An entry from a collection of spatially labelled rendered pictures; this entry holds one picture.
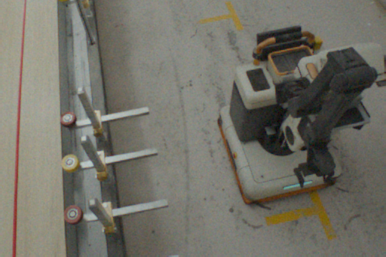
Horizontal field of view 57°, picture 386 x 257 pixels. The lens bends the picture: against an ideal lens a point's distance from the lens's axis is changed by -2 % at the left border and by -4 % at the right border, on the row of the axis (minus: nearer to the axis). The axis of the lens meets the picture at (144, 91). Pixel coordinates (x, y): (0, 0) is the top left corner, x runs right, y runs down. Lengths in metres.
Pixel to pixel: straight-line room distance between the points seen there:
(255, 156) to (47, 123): 1.30
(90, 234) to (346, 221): 1.64
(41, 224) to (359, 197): 2.02
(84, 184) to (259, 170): 1.07
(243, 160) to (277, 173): 0.21
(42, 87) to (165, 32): 1.65
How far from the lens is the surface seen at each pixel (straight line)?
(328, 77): 1.21
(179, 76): 3.05
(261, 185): 2.33
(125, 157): 1.76
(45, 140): 1.86
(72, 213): 1.66
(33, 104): 2.01
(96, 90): 2.19
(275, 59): 2.02
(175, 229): 2.50
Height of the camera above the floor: 2.43
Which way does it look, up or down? 54 degrees down
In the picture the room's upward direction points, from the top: 12 degrees counter-clockwise
